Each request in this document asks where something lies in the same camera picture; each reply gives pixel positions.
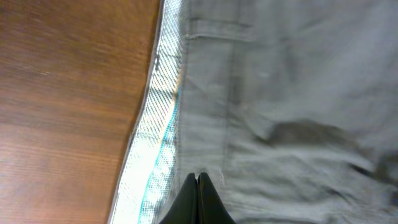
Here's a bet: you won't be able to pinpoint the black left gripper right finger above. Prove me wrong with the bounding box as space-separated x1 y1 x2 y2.
197 172 236 224

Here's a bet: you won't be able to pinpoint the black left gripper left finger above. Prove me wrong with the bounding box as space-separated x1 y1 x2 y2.
159 173 198 224

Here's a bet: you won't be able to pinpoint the grey cargo shorts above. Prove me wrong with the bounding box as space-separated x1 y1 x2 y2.
107 0 398 224

